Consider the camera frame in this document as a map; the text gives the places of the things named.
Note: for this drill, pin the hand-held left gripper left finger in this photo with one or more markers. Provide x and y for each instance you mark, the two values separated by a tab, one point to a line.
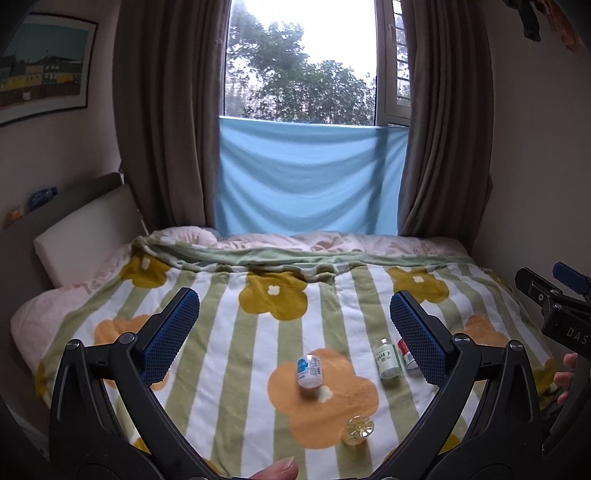
171	333

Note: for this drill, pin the window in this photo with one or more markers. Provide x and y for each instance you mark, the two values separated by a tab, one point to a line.
304	60

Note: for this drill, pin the small orange item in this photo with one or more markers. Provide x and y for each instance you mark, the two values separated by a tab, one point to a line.
14	214

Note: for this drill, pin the orange patterned hanging cloth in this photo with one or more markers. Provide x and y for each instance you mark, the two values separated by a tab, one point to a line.
561	23

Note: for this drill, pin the dark hanging garment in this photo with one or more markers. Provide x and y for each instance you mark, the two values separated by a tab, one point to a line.
526	18

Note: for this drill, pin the white bottle with blue label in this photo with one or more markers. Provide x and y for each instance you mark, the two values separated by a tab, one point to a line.
308	370

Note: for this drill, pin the person's right hand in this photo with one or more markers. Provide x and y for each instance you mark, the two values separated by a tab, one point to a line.
565	378

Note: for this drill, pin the striped floral blanket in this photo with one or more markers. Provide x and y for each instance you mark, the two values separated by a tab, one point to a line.
286	323

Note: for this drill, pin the blue plastic bottle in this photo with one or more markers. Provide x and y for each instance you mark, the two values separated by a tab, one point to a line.
42	197

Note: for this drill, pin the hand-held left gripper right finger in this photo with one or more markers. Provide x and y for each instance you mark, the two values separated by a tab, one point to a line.
417	333

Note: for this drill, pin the framed wall poster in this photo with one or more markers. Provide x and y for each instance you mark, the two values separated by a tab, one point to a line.
44	69

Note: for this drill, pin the brown curtain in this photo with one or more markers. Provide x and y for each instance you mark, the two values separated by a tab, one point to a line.
443	115
166	115

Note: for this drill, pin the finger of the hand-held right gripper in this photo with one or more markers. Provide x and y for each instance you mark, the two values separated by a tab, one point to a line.
571	277
538	288

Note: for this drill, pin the person's left hand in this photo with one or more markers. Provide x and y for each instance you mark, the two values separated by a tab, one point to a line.
274	470

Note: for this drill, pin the white pillow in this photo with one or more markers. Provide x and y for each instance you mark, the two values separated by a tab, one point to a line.
87	230

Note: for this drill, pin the light blue cloth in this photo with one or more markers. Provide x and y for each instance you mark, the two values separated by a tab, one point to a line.
309	175

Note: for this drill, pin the white bottle with red label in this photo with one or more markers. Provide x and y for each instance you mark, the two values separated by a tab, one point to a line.
406	353

